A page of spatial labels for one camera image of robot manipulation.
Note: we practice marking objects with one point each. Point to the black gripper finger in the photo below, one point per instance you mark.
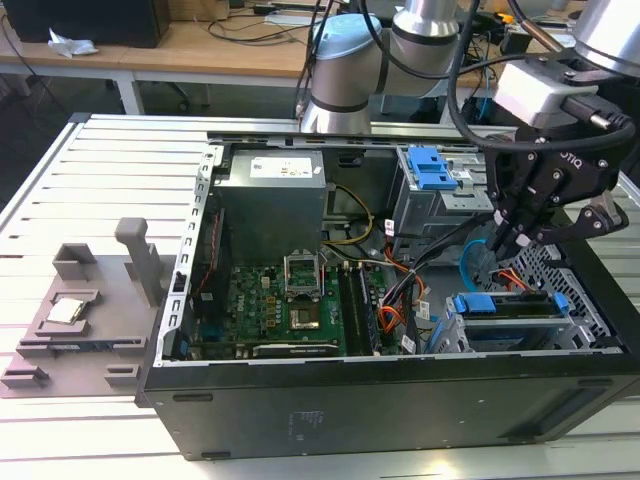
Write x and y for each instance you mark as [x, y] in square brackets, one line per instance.
[600, 217]
[510, 230]

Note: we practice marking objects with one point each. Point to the hard disk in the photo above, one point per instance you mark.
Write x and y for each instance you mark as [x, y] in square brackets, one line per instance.
[480, 305]

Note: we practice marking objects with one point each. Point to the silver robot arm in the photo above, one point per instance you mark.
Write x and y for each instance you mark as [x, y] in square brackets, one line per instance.
[345, 75]

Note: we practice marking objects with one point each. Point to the metal disk bay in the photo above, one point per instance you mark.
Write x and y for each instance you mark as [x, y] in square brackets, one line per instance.
[590, 320]

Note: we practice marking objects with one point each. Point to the black RAM slot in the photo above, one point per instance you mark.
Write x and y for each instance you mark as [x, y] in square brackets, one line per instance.
[350, 310]

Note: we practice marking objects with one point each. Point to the grey metal drive cage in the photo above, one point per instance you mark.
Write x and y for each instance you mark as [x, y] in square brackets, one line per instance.
[425, 215]

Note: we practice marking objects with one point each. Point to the blue plastic drive carrier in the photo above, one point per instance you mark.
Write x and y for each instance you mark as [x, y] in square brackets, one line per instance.
[430, 170]

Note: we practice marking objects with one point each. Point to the small black device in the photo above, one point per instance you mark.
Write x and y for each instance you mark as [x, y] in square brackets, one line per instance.
[512, 42]

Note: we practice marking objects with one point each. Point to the RAM stick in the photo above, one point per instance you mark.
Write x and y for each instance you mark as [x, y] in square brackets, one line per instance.
[370, 315]

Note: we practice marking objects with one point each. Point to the yellow item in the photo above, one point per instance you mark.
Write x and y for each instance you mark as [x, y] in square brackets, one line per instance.
[504, 18]

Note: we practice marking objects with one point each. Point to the thin metal locking lever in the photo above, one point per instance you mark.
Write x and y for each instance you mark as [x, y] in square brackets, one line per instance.
[324, 280]

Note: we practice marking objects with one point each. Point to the CPU socket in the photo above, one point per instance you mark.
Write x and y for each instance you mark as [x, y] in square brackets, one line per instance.
[305, 319]

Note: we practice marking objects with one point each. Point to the grey power supply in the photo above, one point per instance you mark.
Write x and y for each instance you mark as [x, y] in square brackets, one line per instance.
[270, 210]

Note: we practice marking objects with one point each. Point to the black PC case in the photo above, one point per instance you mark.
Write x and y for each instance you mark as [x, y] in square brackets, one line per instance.
[350, 415]

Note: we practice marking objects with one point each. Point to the black graphics card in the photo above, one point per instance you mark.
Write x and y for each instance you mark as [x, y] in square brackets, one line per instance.
[295, 349]

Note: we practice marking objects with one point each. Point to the green motherboard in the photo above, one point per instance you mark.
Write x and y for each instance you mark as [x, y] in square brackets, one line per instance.
[250, 300]

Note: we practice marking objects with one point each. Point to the long wooden desk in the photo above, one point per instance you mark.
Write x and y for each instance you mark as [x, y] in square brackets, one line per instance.
[175, 57]

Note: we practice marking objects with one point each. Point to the grey parts rack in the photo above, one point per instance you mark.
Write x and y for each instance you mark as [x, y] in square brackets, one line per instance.
[115, 310]

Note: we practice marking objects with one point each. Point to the silver CPU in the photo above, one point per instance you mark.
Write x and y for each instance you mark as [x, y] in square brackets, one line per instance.
[65, 310]

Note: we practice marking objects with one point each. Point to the large black box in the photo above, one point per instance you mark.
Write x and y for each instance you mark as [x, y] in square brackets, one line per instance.
[85, 22]

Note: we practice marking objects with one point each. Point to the white crumpled paper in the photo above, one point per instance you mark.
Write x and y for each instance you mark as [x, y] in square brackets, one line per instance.
[70, 44]

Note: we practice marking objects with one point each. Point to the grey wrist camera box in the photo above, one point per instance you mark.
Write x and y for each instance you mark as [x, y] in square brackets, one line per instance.
[535, 95]

